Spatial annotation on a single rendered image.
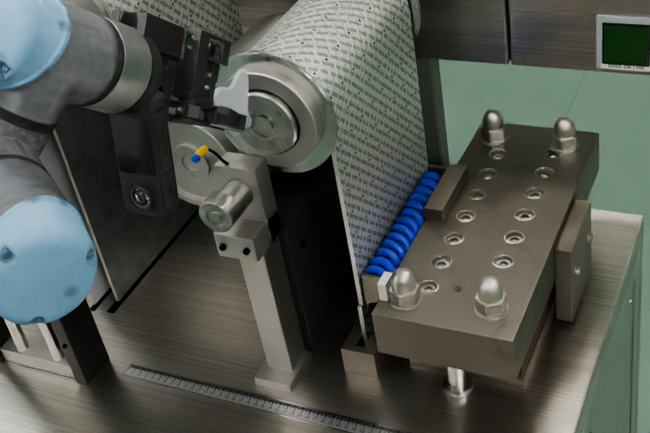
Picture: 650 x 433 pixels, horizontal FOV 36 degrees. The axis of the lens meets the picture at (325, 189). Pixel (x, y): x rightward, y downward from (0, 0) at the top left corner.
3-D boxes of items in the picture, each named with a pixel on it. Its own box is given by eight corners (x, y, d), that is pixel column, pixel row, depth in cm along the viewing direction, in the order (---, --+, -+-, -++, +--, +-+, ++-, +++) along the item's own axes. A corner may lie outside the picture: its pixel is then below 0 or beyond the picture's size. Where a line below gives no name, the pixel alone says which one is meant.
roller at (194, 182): (159, 199, 120) (132, 114, 113) (257, 90, 137) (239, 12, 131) (245, 214, 114) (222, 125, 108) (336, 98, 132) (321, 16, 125)
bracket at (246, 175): (253, 388, 122) (195, 185, 104) (278, 351, 127) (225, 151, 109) (289, 396, 120) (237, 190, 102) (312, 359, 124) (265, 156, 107)
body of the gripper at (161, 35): (238, 43, 93) (165, 13, 82) (223, 135, 93) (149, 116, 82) (169, 38, 96) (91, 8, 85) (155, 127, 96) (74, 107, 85)
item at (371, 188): (359, 303, 118) (335, 176, 107) (428, 187, 134) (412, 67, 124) (363, 303, 118) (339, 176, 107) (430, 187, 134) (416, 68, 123)
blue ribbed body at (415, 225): (363, 291, 117) (359, 269, 115) (427, 185, 132) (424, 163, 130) (391, 297, 115) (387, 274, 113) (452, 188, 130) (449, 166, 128)
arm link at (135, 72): (116, 111, 78) (36, 101, 82) (150, 119, 82) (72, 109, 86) (132, 16, 78) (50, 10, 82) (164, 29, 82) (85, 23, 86)
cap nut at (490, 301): (469, 318, 107) (466, 286, 105) (480, 295, 110) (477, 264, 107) (503, 324, 106) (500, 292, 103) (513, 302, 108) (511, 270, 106)
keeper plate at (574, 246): (556, 319, 122) (553, 249, 115) (576, 267, 129) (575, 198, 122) (576, 323, 121) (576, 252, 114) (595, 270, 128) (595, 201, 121)
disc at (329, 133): (195, 126, 111) (229, 26, 100) (198, 124, 111) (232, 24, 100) (310, 195, 109) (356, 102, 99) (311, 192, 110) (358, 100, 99)
